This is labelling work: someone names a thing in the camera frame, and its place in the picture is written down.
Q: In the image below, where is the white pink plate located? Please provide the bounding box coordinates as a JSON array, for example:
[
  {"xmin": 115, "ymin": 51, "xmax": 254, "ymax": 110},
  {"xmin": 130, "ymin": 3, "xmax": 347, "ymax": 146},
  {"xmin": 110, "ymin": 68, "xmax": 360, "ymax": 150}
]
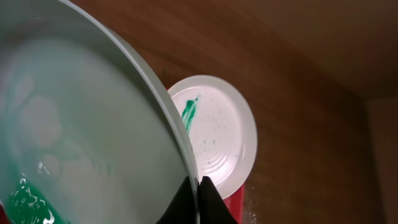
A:
[{"xmin": 168, "ymin": 75, "xmax": 257, "ymax": 198}]

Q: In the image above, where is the light blue plate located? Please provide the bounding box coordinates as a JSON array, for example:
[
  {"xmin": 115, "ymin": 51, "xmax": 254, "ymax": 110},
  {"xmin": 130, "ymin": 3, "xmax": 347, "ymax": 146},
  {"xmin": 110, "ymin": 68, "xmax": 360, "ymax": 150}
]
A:
[{"xmin": 1, "ymin": 1, "xmax": 200, "ymax": 224}]

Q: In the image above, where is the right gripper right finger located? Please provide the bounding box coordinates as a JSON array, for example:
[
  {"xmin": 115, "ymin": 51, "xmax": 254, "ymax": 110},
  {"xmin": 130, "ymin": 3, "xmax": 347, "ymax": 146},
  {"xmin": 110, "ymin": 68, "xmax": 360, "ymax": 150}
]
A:
[{"xmin": 198, "ymin": 176, "xmax": 238, "ymax": 224}]

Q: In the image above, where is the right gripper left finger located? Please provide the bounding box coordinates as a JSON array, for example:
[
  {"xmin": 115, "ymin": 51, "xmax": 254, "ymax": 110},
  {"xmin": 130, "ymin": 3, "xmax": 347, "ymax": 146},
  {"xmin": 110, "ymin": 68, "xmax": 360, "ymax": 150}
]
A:
[{"xmin": 156, "ymin": 177, "xmax": 196, "ymax": 224}]

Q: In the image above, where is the red plastic tray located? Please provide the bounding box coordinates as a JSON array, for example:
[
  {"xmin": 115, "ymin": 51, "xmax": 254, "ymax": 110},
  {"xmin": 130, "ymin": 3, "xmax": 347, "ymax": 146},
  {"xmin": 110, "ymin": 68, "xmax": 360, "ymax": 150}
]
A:
[{"xmin": 223, "ymin": 184, "xmax": 245, "ymax": 224}]

